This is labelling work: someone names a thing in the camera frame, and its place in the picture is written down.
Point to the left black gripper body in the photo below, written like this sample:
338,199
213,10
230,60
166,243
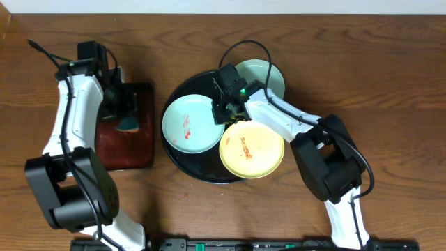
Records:
117,107

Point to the pale green plate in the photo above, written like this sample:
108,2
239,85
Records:
257,69

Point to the light blue plate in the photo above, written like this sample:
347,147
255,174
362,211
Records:
189,126

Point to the yellow plate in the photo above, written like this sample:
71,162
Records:
249,149

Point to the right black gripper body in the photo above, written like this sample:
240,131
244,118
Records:
223,114

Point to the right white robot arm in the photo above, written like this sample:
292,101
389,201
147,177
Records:
329,162

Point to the round black tray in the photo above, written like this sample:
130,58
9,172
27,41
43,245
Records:
206,166

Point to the black rectangular tray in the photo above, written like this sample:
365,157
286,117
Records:
129,150

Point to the green scrubbing sponge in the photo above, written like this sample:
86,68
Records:
128,124

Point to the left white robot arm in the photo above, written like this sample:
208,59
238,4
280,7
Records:
73,189

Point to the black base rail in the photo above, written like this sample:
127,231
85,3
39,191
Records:
178,244

